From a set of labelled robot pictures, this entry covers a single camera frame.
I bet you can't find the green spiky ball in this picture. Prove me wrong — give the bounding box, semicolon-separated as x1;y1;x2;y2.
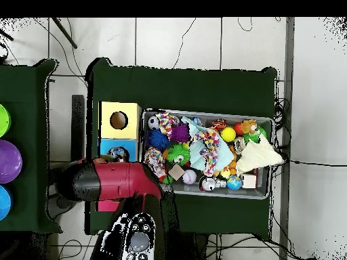
166;142;191;167

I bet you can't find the colourful patterned cloth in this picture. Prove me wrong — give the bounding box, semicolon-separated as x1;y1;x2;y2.
157;112;181;141
190;127;221;177
143;147;167;179

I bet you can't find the wooden three-hole box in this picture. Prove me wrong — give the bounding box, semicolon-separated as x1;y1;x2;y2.
96;101;142;213

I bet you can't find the shallow clear mesh bin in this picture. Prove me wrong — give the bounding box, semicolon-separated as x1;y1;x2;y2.
138;108;274;200

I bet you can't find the purple spiky ball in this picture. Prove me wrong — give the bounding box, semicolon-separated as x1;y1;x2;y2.
171;124;190;144

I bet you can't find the blue spiky ball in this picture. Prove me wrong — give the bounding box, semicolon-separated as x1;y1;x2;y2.
147;129;171;152

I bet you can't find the mint green cloth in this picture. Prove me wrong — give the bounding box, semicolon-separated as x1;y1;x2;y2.
180;116;235;174

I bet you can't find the small soccer ball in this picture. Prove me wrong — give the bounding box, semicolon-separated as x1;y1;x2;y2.
148;116;162;131

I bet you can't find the white baseball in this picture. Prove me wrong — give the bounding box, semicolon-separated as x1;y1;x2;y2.
181;169;198;186

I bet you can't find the yellow ball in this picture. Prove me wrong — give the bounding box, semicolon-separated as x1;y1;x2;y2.
220;126;237;143

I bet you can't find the dark green table cloth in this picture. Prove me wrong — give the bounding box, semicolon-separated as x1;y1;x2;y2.
85;56;279;236
0;58;63;234

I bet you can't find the blue globe ball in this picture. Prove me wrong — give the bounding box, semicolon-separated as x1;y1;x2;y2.
226;175;243;191

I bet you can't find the brown plush bear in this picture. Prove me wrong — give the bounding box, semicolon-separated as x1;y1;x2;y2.
241;118;260;136

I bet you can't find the cream yellow cloth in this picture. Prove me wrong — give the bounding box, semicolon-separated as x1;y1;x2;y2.
234;135;285;175

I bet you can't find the black flat bar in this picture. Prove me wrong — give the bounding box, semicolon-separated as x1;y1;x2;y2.
71;94;86;163

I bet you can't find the black rod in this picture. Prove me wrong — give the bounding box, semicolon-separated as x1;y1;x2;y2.
51;18;78;49

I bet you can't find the purple plastic bowl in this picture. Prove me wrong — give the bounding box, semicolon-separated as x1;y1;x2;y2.
0;139;23;185

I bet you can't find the green plastic bowl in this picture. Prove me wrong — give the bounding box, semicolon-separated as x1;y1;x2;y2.
0;104;12;137

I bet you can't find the blue plastic bowl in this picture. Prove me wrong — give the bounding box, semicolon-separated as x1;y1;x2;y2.
0;185;12;222

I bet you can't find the black cable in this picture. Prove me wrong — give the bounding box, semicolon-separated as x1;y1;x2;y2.
173;18;197;68
237;18;253;33
281;159;347;168

